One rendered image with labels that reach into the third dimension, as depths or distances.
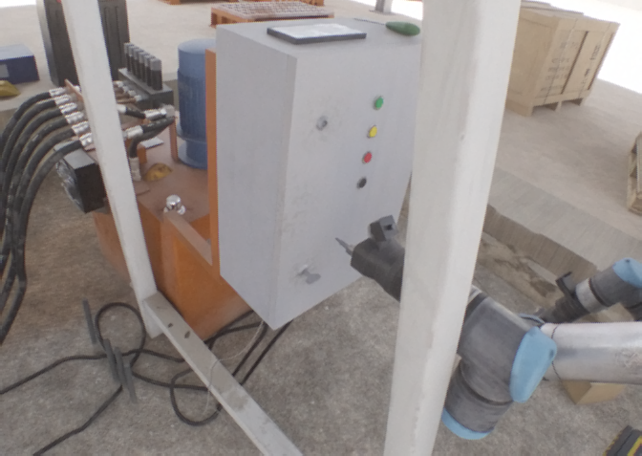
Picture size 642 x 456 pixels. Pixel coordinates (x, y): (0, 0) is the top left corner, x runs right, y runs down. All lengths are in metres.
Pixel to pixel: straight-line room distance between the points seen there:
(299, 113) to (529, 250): 1.77
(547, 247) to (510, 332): 1.68
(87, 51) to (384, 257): 0.85
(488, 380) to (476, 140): 0.34
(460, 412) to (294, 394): 1.06
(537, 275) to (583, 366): 1.60
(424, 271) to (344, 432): 1.22
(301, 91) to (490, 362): 0.46
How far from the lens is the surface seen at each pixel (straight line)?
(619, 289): 1.26
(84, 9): 1.13
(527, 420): 1.88
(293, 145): 0.69
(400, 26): 0.91
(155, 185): 1.52
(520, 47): 3.79
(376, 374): 1.75
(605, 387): 2.01
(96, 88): 1.18
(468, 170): 0.36
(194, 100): 1.53
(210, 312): 1.69
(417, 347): 0.49
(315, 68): 0.66
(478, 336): 0.57
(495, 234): 2.32
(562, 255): 2.23
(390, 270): 0.61
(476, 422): 0.67
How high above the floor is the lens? 1.41
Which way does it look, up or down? 35 degrees down
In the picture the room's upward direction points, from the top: 9 degrees clockwise
